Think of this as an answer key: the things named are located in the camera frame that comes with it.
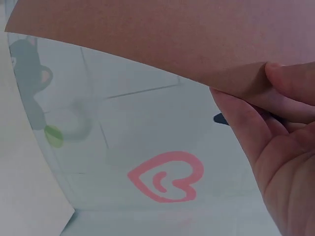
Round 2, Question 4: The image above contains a person's right hand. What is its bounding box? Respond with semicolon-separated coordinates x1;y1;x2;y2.
209;61;315;236

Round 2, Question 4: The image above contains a black pen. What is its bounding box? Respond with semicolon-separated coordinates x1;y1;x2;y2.
213;113;287;126

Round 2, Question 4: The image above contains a brown paper sheet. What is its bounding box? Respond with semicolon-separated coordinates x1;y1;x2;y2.
4;0;315;101

